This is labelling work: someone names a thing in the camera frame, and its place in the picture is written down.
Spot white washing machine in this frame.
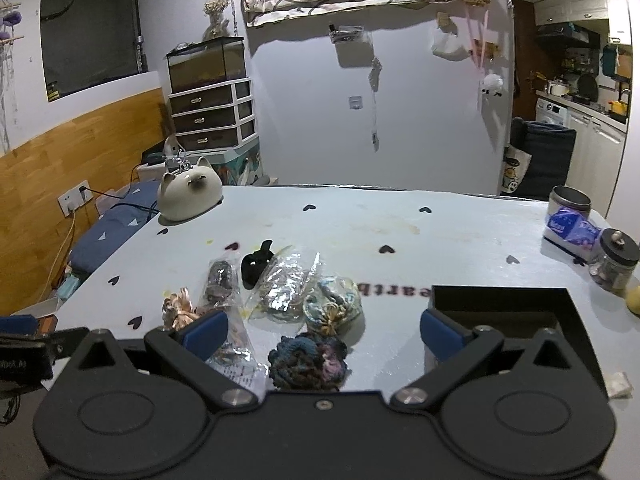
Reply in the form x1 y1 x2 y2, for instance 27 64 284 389
535 96 568 127

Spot white ceramic cat figurine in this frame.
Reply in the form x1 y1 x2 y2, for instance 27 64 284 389
157 157 224 223

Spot black power cable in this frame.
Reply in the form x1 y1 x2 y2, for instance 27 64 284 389
81 162 164 221

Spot dark blue knitted scrunchie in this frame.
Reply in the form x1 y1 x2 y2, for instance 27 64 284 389
268 333 349 391

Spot white wall power outlet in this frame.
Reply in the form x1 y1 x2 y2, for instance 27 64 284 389
58 180 93 217

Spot dark blue laundry hamper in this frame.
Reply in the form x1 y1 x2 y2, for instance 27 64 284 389
510 117 577 200

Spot bagged tan hair ties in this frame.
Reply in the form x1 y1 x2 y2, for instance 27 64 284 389
244 250 322 322

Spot small crumpled white wrapper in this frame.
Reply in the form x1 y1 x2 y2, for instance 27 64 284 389
604 372 634 399

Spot cartoon print tote bag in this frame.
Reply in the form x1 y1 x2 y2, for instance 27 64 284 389
501 144 532 195

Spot dried flower vase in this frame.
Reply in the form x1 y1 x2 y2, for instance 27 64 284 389
203 0 230 41

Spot white fluffy hanging plush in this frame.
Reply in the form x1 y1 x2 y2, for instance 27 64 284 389
480 73 504 96

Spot satin peach bow scrunchie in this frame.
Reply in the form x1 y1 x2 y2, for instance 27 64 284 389
162 287 198 330

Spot glass jar black lid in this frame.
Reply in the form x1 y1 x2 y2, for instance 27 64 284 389
588 228 640 294

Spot black storage box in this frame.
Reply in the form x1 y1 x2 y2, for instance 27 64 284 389
426 285 605 388

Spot bagged dark brown hair ties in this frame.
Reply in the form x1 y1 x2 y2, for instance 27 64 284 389
195 253 269 394

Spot glass terrarium tank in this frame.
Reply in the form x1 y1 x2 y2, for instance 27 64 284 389
166 37 246 93

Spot yellow lemon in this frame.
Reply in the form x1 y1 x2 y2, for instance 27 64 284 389
625 286 640 316

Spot black fabric scrunchie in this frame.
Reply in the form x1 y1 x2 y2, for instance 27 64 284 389
241 240 274 289

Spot white drawer cabinet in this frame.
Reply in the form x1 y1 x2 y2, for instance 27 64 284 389
169 78 257 152

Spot blue triangle pattern bedding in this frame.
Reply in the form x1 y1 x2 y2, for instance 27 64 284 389
68 181 160 278

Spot bagged teal gold scrunchie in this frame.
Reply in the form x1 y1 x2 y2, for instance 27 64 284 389
303 275 362 337

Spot blue tissue packet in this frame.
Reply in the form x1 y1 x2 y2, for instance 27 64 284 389
544 207 601 262

